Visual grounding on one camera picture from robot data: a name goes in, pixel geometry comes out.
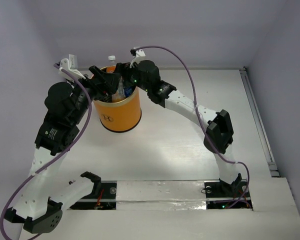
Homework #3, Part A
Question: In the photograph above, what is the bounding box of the blue label bottle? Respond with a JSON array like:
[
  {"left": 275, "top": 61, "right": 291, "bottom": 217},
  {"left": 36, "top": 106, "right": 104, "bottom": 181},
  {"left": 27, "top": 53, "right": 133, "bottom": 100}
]
[{"left": 124, "top": 86, "right": 135, "bottom": 98}]

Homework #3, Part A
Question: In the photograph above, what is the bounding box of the orange label bottle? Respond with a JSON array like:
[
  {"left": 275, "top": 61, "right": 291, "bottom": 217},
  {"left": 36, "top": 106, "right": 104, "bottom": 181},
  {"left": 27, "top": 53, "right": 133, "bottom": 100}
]
[{"left": 106, "top": 55, "right": 127, "bottom": 102}]

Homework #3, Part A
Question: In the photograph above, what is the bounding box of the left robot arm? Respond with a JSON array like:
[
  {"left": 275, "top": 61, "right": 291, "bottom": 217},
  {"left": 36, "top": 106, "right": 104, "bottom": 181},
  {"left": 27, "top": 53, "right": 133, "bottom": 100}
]
[{"left": 1, "top": 66, "right": 121, "bottom": 235}]

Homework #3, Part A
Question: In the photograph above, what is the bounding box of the orange cylindrical bin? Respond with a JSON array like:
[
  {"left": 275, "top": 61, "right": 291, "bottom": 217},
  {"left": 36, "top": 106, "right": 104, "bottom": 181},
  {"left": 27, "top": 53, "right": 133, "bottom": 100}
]
[{"left": 94, "top": 79, "right": 142, "bottom": 133}]

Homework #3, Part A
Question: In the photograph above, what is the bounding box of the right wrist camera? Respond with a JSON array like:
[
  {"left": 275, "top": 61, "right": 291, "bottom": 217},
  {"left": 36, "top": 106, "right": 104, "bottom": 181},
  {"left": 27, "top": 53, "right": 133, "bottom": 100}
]
[{"left": 129, "top": 48, "right": 146, "bottom": 68}]

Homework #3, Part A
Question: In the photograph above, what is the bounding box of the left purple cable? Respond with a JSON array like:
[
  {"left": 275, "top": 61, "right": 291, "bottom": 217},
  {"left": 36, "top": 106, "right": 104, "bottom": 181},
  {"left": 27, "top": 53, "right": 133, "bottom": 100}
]
[{"left": 0, "top": 63, "right": 93, "bottom": 237}]

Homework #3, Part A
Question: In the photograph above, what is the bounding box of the silver taped front rail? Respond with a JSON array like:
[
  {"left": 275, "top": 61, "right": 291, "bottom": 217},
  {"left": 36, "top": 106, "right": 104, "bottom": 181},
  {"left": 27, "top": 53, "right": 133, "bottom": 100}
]
[{"left": 71, "top": 180, "right": 253, "bottom": 211}]

